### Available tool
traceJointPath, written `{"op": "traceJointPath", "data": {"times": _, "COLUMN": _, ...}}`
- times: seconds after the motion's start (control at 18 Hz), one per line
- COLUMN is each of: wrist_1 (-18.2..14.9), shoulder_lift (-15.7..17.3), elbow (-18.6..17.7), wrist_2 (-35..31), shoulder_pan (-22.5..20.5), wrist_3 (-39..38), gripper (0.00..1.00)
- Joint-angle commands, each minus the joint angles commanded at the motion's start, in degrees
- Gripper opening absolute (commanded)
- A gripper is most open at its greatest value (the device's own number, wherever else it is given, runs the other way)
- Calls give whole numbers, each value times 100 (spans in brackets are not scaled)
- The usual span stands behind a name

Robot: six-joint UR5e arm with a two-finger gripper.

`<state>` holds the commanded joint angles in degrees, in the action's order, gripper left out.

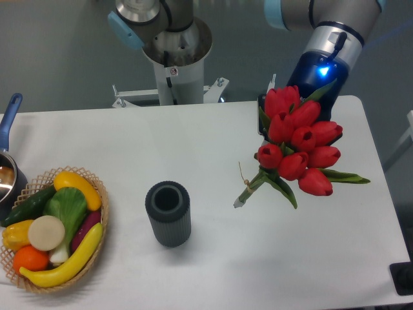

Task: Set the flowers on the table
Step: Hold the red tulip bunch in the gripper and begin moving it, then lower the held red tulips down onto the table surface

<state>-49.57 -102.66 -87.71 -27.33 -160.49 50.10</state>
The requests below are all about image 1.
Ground woven wicker basket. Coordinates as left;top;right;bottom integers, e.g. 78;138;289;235
1;166;109;294

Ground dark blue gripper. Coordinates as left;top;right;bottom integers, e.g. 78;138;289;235
256;49;350;147

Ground yellow squash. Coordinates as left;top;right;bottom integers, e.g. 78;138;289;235
54;171;102;211

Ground yellow banana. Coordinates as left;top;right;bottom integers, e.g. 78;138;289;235
19;223;103;288

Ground purple eggplant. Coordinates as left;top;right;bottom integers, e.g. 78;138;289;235
70;211;101;253

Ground dark grey ribbed vase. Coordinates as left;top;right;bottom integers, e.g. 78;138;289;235
145;181;192;247

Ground yellow bell pepper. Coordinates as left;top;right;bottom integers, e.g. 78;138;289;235
2;220;34;251

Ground black device at table edge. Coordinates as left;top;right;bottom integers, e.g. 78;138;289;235
389;262;412;296

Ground white frame at right edge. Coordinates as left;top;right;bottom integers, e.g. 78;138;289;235
381;110;413;172

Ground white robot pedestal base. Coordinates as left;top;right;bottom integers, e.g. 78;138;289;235
109;16;229;108

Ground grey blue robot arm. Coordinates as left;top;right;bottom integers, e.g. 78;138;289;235
108;1;385;121

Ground green cucumber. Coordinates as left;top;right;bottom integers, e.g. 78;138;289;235
1;186;56;227

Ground orange fruit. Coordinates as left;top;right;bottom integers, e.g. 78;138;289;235
13;245;49;275

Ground green leafy bok choy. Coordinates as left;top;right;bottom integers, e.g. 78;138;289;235
43;187;87;267

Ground beige round disc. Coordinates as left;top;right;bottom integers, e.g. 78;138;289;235
28;215;65;251

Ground blue handled steel saucepan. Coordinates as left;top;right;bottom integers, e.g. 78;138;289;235
1;93;27;220

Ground red tulip bouquet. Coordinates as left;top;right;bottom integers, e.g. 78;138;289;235
234;82;369;208

